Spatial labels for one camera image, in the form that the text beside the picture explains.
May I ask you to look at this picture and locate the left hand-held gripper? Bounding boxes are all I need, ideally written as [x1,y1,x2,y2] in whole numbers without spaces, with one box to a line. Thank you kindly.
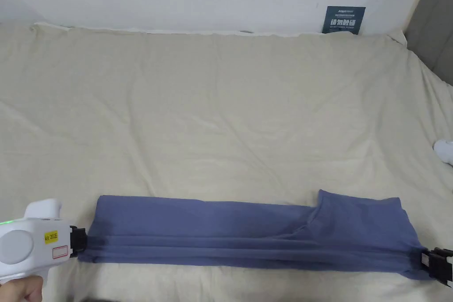
[0,199,88,286]

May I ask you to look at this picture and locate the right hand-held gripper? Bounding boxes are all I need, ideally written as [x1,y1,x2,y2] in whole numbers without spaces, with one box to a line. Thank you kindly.
[419,247,453,289]

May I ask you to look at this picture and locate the dark blue shirt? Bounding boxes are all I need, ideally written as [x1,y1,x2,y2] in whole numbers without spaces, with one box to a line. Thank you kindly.
[77,188,438,281]

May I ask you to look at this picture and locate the person's left hand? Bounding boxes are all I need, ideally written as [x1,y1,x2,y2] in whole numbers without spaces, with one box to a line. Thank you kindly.
[0,275,45,302]

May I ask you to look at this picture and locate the white hand controller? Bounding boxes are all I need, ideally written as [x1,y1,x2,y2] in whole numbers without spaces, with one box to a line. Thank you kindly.
[433,139,453,166]

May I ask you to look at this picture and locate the bed with beige sheet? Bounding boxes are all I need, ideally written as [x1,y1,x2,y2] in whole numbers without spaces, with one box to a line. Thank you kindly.
[0,22,453,302]

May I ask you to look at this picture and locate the grey padded headboard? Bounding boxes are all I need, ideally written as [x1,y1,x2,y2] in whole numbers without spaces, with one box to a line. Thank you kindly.
[403,0,453,87]

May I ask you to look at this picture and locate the dark blue sign card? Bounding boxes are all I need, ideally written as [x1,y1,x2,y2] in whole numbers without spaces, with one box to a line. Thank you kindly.
[321,6,366,36]

